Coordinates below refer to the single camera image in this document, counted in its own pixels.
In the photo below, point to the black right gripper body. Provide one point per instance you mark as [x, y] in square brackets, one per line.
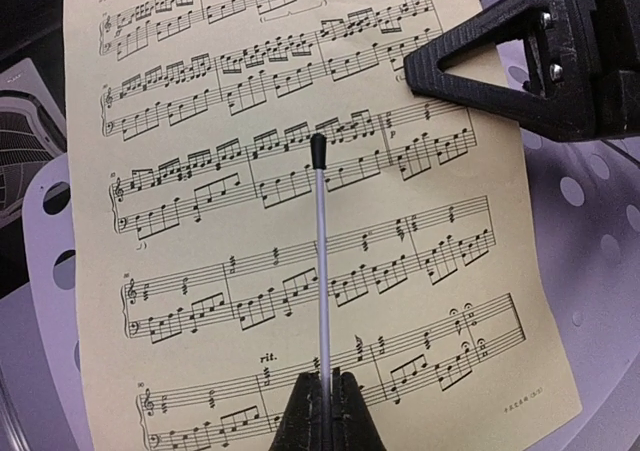
[615, 80]

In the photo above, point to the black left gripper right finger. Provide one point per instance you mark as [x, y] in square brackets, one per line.
[352, 426]

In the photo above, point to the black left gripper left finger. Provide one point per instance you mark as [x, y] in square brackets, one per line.
[301, 424]

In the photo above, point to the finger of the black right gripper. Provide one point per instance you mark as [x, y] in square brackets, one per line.
[561, 59]

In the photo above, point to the white perforated music stand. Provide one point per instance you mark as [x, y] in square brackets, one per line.
[590, 271]

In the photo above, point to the yellow sheet music page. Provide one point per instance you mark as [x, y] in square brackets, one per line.
[300, 246]

